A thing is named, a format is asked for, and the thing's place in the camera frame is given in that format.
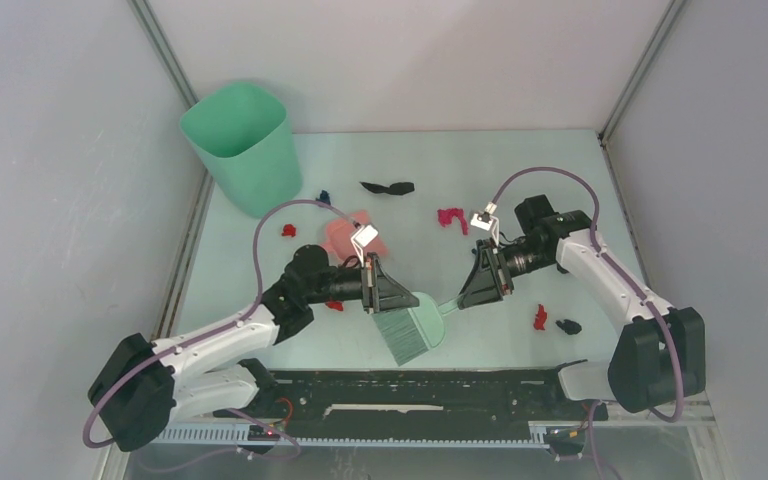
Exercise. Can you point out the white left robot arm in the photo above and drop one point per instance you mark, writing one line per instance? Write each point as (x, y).
(146, 385)

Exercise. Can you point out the dark paper scrap front right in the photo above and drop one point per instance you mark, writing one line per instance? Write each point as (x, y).
(569, 327)

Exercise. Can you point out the blue paper scrap near bin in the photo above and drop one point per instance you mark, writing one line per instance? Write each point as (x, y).
(324, 197)

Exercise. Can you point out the red paper scrap front right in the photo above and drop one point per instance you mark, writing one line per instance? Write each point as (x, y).
(540, 318)

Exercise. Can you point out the mint green hand brush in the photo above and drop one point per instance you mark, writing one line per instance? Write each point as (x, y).
(414, 331)

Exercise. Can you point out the black paper scrap rear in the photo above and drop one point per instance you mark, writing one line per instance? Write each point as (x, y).
(394, 189)

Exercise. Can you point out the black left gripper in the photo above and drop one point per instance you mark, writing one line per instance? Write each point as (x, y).
(380, 292)

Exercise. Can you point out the large pink paper scrap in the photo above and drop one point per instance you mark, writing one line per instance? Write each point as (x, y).
(450, 216)

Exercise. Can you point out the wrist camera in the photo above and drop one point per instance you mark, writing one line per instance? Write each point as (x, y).
(362, 240)
(486, 220)

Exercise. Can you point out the pink plastic dustpan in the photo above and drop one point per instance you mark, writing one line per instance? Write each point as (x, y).
(337, 241)

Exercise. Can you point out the red paper scrap near brush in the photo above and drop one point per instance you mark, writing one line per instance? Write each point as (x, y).
(335, 305)

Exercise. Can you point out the red paper scrap near bin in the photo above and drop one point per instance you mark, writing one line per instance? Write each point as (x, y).
(289, 230)

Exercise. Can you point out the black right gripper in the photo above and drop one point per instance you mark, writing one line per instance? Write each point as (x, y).
(489, 277)

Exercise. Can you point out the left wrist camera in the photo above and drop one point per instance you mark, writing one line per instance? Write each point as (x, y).
(362, 240)

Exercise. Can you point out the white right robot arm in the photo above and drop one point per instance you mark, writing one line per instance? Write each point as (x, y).
(660, 353)

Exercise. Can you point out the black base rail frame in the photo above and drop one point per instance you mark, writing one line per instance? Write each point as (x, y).
(415, 401)

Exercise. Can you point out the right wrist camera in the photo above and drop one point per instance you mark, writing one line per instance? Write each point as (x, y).
(486, 220)

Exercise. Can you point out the green plastic waste bin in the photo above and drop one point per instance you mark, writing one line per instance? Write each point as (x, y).
(243, 136)

